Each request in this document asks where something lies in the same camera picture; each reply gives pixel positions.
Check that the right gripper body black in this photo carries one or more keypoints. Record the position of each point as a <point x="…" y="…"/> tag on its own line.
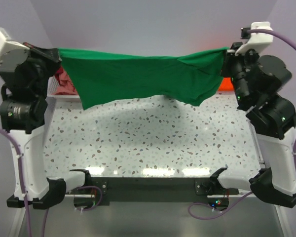
<point x="228" y="64"/>

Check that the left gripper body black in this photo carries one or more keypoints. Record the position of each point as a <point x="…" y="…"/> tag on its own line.
<point x="48" y="56"/>

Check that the green t shirt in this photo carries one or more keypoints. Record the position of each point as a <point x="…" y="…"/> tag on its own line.
<point x="101" y="77"/>

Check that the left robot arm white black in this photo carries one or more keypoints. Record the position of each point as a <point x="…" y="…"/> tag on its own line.
<point x="22" y="120"/>

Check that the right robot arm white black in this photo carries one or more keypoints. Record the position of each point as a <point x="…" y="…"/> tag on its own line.
<point x="275" y="126"/>

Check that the dark red t shirt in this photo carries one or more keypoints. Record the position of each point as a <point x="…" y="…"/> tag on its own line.
<point x="61" y="74"/>

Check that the orange folded t shirt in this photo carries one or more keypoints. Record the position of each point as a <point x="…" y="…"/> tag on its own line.
<point x="226" y="85"/>

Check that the pink t shirt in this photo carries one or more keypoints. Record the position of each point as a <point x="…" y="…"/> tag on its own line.
<point x="66" y="87"/>

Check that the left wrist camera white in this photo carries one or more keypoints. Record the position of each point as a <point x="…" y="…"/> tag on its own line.
<point x="7" y="44"/>

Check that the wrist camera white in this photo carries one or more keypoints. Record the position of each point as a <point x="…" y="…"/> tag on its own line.
<point x="7" y="44"/>
<point x="256" y="41"/>

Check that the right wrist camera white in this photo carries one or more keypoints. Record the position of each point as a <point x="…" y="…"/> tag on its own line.
<point x="256" y="41"/>

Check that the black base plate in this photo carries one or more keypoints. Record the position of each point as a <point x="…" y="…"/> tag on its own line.
<point x="150" y="190"/>

